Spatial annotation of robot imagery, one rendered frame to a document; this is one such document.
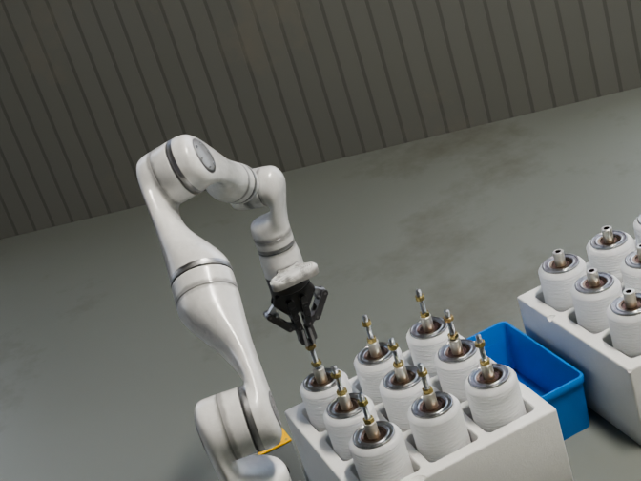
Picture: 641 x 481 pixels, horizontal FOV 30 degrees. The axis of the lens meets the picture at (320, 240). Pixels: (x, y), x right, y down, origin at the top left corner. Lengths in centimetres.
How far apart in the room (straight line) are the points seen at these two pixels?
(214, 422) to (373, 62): 239
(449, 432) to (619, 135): 168
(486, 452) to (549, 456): 14
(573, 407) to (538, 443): 21
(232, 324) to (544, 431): 74
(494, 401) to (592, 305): 32
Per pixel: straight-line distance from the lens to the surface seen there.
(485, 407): 215
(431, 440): 212
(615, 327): 227
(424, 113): 390
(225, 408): 159
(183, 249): 171
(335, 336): 294
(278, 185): 208
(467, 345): 227
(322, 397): 226
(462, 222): 330
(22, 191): 423
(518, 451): 217
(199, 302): 166
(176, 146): 179
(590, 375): 239
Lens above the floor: 144
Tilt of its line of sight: 25 degrees down
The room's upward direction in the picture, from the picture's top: 18 degrees counter-clockwise
